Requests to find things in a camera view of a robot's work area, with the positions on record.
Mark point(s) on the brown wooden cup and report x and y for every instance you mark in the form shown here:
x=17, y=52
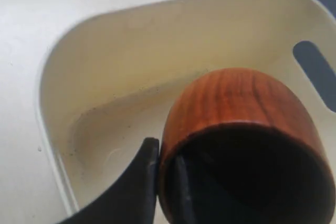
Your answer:
x=252, y=151

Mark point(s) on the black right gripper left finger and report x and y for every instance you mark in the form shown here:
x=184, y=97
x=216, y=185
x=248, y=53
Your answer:
x=132, y=197

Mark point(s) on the left cream plastic bin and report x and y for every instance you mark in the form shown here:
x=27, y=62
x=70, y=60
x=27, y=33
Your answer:
x=110, y=81

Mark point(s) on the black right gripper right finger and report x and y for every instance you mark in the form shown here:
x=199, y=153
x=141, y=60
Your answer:
x=182, y=204

